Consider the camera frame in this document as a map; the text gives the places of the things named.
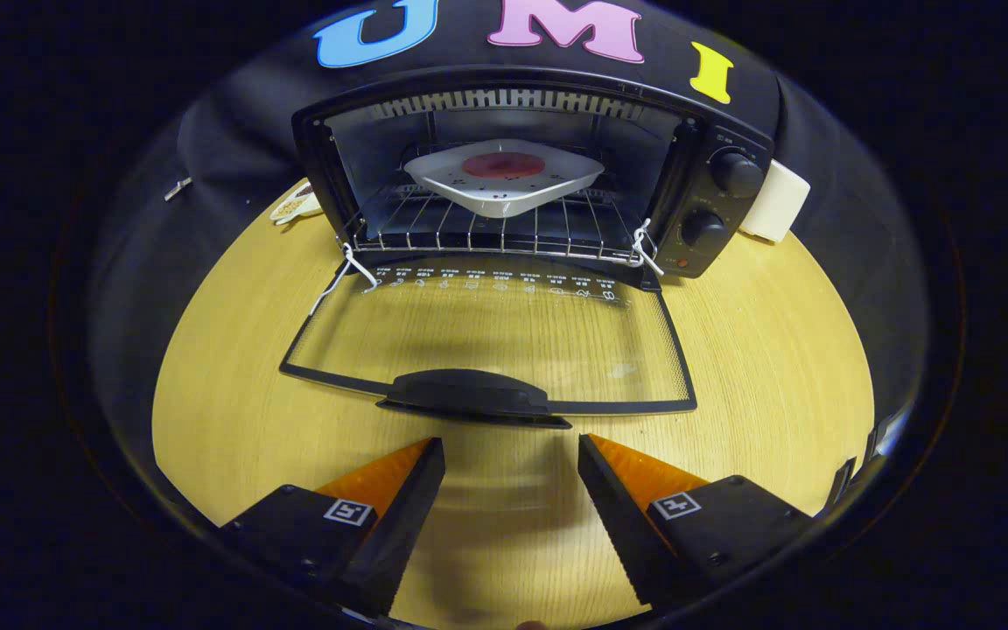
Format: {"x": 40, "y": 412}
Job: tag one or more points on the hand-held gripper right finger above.
{"x": 622, "y": 525}

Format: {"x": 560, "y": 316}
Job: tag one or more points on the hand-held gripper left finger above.
{"x": 399, "y": 525}

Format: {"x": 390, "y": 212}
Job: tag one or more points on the white square plate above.
{"x": 504, "y": 197}

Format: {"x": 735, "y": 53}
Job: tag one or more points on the pink round ham slice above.
{"x": 504, "y": 164}

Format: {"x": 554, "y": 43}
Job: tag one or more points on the black toaster oven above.
{"x": 723, "y": 140}

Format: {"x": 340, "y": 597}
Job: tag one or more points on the white bread toaster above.
{"x": 780, "y": 206}

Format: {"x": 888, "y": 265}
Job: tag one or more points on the black table clamp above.
{"x": 841, "y": 479}

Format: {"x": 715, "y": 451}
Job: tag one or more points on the small white snack dish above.
{"x": 294, "y": 206}

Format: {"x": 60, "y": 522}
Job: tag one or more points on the silver metal clip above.
{"x": 178, "y": 188}

